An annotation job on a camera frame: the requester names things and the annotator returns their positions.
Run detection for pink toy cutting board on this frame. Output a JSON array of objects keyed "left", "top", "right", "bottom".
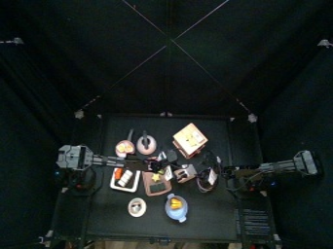
[{"left": 140, "top": 170, "right": 172, "bottom": 197}]

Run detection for dark toy food piece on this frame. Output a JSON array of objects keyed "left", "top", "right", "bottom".
[{"left": 148, "top": 182, "right": 167, "bottom": 194}]

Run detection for white toy food piece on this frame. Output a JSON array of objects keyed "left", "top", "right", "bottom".
[{"left": 118, "top": 170, "right": 133, "bottom": 188}]

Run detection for white rectangular tray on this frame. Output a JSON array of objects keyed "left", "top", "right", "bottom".
[{"left": 109, "top": 166, "right": 141, "bottom": 194}]

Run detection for grey white toy food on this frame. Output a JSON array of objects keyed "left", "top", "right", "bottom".
[{"left": 129, "top": 201, "right": 144, "bottom": 214}]

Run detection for white toy cleaver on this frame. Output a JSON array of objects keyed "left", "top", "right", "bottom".
[{"left": 163, "top": 165, "right": 173, "bottom": 182}]

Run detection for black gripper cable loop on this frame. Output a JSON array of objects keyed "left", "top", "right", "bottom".
[{"left": 195, "top": 181, "right": 215, "bottom": 195}]

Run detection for blue toy pot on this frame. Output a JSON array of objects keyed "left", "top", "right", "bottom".
[{"left": 164, "top": 193, "right": 189, "bottom": 224}]

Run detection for wooden toy box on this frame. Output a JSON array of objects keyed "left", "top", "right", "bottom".
[{"left": 171, "top": 122, "right": 209, "bottom": 160}]

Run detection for pink toy frying pan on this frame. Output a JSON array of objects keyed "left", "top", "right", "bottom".
[{"left": 114, "top": 128, "right": 136, "bottom": 159}]

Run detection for small round beige plate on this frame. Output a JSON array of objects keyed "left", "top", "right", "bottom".
[{"left": 125, "top": 197, "right": 148, "bottom": 218}]

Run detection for toy fried eggs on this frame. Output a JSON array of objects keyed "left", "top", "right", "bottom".
[{"left": 116, "top": 143, "right": 134, "bottom": 154}]

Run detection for yellow toy food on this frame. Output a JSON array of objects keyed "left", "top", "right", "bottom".
[{"left": 168, "top": 197, "right": 183, "bottom": 211}]

